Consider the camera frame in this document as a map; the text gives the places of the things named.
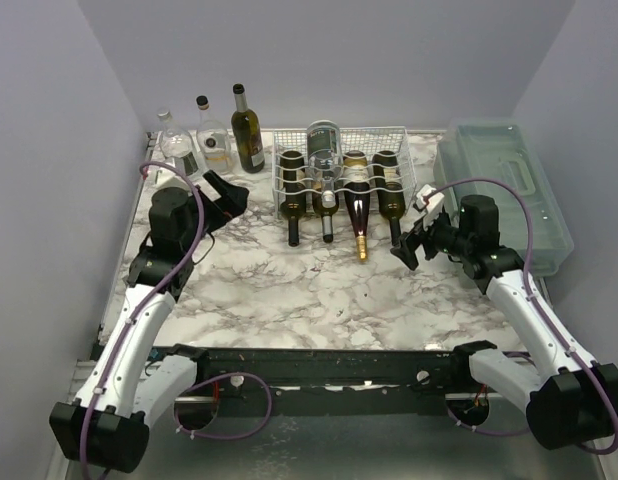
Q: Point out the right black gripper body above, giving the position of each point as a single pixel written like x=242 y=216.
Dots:
x=420 y=240

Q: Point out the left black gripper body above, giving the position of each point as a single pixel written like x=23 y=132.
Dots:
x=212 y=216

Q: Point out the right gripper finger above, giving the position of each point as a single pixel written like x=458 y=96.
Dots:
x=425 y=225
x=405 y=249

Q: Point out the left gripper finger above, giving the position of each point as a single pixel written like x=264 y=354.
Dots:
x=235 y=200
x=213 y=185

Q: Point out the clear bottle white label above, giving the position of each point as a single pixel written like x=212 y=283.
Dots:
x=213 y=139

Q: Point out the dark green wine bottle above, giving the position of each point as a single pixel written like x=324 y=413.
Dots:
x=246 y=129

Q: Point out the green bottle black neck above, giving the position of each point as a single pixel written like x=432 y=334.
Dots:
x=293 y=208

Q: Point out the clear bottle green label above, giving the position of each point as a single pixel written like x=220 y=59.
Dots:
x=177 y=144

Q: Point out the clear bottle dark label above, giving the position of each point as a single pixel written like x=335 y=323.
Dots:
x=325 y=158

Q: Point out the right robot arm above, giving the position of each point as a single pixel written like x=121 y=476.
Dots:
x=568 y=397

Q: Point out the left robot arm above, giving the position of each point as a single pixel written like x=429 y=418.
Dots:
x=134 y=325

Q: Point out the green bottle silver neck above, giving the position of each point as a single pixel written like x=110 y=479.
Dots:
x=326 y=215

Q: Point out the red wine bottle gold cap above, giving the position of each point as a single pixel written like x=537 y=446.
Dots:
x=357 y=195

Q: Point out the translucent plastic storage box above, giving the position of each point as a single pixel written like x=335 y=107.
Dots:
x=498 y=150

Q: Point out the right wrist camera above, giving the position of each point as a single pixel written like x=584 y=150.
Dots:
x=429 y=203

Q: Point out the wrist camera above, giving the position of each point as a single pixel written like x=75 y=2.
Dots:
x=429 y=203
x=163 y=178

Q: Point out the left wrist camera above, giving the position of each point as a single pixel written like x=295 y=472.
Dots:
x=163 y=178

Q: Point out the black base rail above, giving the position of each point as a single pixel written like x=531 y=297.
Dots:
x=266 y=382

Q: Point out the aluminium frame rail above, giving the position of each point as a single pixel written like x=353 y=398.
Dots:
x=59 y=466

